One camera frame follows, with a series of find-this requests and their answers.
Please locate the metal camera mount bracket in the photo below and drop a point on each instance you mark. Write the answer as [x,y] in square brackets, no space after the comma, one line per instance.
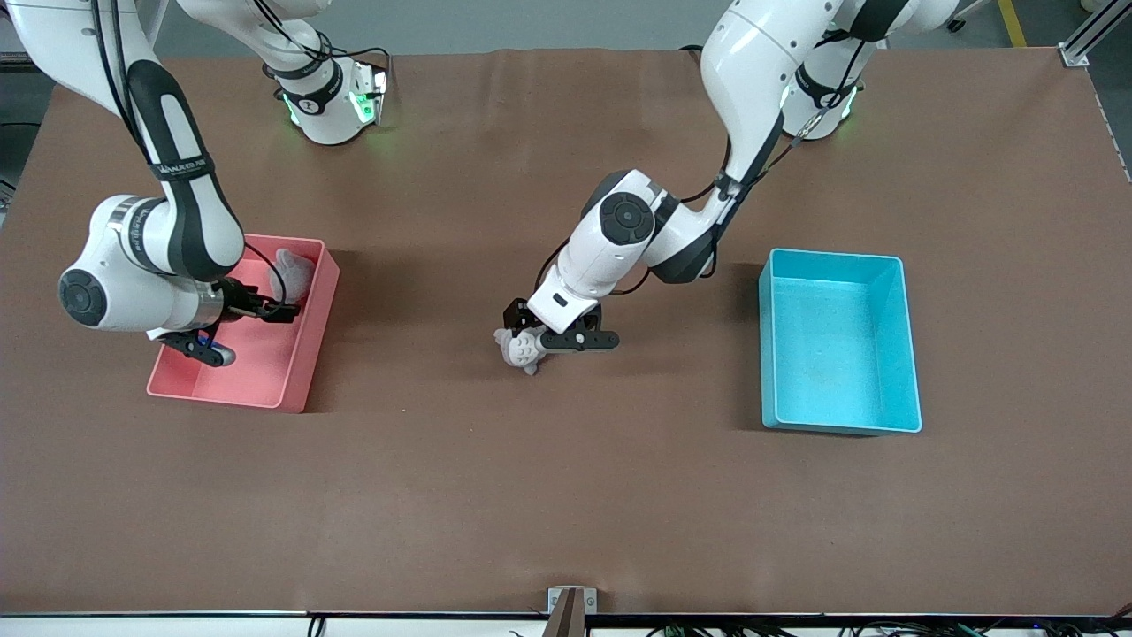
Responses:
[590,602]

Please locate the office chair caster leg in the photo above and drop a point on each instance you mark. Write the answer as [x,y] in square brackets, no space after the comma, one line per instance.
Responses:
[959,25]

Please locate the brown table cover mat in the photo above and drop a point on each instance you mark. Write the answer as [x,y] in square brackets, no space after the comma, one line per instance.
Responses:
[566,495]

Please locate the blue plastic box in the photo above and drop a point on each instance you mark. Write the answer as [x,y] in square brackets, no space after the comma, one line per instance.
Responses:
[836,354]

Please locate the pink plastic box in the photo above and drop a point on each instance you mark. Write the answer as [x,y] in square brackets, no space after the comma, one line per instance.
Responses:
[265,363]

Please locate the aluminium frame profile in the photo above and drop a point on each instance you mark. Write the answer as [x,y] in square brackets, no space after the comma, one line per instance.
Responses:
[1074,49]

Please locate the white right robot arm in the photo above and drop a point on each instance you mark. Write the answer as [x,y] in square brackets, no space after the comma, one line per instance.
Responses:
[177,221]

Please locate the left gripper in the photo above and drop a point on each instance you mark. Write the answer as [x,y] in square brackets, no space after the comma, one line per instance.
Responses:
[514,314]

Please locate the plain grey plush toy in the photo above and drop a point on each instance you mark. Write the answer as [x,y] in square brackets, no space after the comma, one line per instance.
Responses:
[294,270]

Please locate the grey plush toy white face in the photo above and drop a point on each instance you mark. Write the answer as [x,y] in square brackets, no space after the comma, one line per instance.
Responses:
[520,349]

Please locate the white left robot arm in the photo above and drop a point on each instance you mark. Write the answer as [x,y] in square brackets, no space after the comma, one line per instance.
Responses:
[752,71]

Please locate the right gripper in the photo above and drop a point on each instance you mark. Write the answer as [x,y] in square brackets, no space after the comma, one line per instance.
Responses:
[239,300]

